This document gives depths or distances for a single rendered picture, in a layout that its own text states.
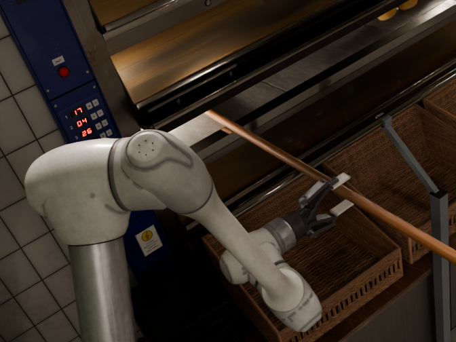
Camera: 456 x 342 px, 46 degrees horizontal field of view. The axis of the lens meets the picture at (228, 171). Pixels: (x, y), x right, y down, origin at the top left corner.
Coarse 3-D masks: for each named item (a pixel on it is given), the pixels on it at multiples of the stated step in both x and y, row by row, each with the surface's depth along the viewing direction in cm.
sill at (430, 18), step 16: (448, 0) 239; (432, 16) 230; (448, 16) 234; (400, 32) 225; (416, 32) 227; (368, 48) 221; (384, 48) 221; (336, 64) 217; (352, 64) 215; (320, 80) 210; (336, 80) 213; (288, 96) 206; (304, 96) 207; (256, 112) 202; (272, 112) 202; (224, 128) 199; (208, 144) 193; (224, 144) 195
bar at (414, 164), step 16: (448, 80) 190; (416, 96) 185; (400, 112) 183; (368, 128) 178; (384, 128) 182; (336, 144) 174; (400, 144) 180; (320, 160) 171; (416, 160) 179; (288, 176) 167; (272, 192) 165; (432, 192) 178; (448, 192) 176; (240, 208) 161; (432, 208) 180; (432, 224) 185; (448, 224) 184; (448, 240) 188; (448, 272) 197; (448, 288) 202; (448, 304) 207; (448, 320) 213; (448, 336) 219
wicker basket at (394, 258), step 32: (288, 192) 217; (256, 224) 213; (352, 224) 214; (288, 256) 221; (320, 256) 217; (352, 256) 212; (384, 256) 190; (320, 288) 204; (352, 288) 187; (384, 288) 196; (256, 320) 192; (320, 320) 185
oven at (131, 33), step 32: (64, 0) 147; (192, 0) 166; (224, 0) 173; (352, 0) 202; (96, 32) 155; (128, 32) 160; (160, 32) 165; (288, 32) 191; (96, 64) 158; (320, 96) 212; (128, 128) 172; (256, 128) 201; (352, 128) 229; (256, 192) 214
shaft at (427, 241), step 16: (208, 112) 206; (240, 128) 190; (256, 144) 182; (288, 160) 169; (320, 176) 158; (336, 192) 153; (352, 192) 149; (368, 208) 143; (400, 224) 135; (416, 240) 132; (432, 240) 128; (448, 256) 124
